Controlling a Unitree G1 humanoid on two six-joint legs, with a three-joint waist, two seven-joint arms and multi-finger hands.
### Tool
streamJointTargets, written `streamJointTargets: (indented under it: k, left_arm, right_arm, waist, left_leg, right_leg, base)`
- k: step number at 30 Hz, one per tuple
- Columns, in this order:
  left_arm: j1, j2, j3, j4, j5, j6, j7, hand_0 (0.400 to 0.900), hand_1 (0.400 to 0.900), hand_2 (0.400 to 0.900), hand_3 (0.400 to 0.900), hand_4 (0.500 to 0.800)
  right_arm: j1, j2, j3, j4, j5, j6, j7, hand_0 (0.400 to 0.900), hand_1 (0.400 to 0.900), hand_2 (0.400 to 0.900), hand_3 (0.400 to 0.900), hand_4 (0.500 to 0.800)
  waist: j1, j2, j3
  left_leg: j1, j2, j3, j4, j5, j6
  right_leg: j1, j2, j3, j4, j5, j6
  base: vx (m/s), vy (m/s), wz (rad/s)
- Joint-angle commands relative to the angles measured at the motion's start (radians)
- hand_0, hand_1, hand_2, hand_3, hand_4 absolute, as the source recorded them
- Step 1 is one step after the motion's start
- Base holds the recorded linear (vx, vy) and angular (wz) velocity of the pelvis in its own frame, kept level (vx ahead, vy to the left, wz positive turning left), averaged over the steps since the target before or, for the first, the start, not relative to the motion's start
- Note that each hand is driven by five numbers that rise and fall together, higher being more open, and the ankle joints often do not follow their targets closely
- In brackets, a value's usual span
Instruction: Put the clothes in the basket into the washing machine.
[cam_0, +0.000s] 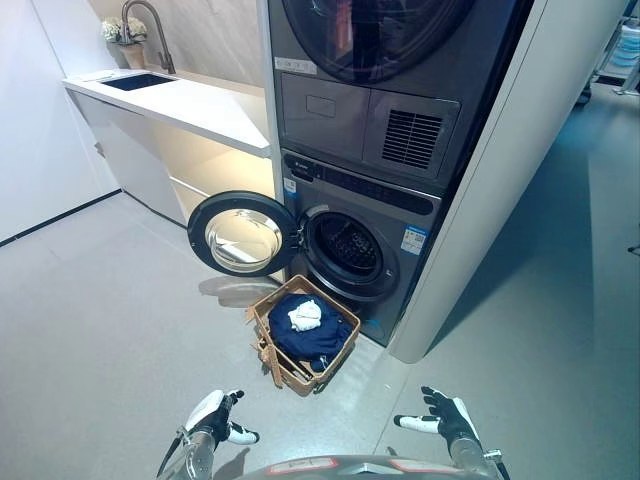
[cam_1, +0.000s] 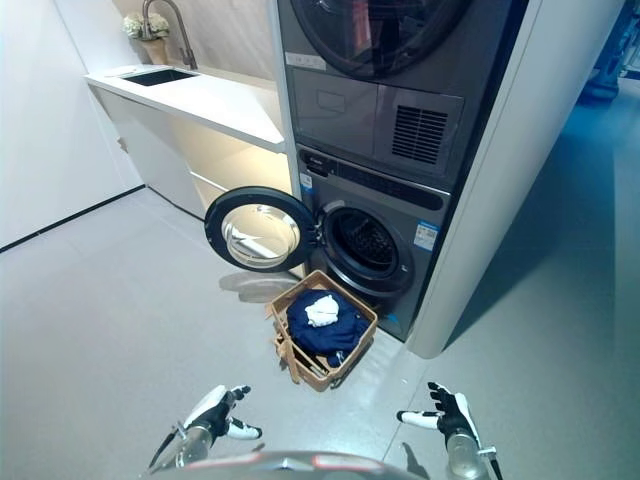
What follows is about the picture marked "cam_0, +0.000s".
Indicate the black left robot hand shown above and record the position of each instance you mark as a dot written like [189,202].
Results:
[210,407]

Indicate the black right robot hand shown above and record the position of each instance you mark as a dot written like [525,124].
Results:
[450,420]

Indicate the white garment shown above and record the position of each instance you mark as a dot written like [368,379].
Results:
[305,315]

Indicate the brown wicker laundry basket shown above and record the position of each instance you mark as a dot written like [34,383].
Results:
[280,296]

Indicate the grey front-load washing machine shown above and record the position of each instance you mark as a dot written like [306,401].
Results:
[345,197]

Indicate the robot torso front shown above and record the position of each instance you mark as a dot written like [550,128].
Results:
[350,467]

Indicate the navy blue garment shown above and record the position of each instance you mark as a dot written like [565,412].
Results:
[305,346]

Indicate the round glass washer door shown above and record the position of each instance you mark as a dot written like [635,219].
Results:
[198,225]

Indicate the blue energy label sticker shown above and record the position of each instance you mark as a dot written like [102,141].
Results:
[414,238]

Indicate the white counter cabinet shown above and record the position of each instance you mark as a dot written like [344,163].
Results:
[200,107]

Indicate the grey stacked dryer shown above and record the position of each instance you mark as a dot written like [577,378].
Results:
[325,115]

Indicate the dark rectangular sink basin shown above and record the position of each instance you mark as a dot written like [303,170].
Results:
[135,81]

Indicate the bronze gooseneck faucet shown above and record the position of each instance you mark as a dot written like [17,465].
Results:
[165,55]

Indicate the beige flower pot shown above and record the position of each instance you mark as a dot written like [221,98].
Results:
[132,56]

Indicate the white flower bunch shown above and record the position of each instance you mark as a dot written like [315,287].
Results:
[116,29]

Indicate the background storage shelf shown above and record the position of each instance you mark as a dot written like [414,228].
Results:
[622,45]

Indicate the white appliance enclosure cabinet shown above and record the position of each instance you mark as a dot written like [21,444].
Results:
[475,250]

